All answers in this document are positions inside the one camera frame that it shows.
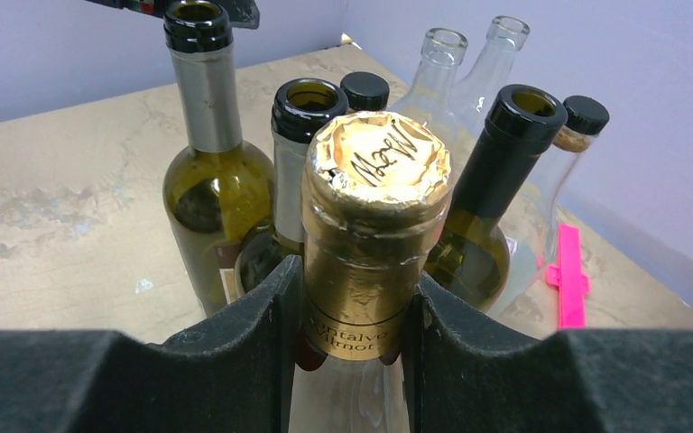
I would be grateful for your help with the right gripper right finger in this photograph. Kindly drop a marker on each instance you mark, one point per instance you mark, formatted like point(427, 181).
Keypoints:
point(465, 372)

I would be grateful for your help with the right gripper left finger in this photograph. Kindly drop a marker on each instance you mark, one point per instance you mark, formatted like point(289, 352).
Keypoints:
point(231, 372)

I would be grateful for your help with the pink plastic clip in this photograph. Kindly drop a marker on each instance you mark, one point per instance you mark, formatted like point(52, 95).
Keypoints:
point(567, 277)

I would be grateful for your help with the dark bottle silver cap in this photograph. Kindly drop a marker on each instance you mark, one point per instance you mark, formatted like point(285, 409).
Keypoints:
point(300, 108)

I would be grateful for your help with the clear bottle black cap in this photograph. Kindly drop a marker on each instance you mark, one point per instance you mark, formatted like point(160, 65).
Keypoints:
point(531, 222)

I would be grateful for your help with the gold foil wine bottle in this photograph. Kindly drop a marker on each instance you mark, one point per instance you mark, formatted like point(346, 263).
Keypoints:
point(375, 193)

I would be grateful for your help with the dark green wine bottle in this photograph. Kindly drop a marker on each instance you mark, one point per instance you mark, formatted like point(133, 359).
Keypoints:
point(471, 258)

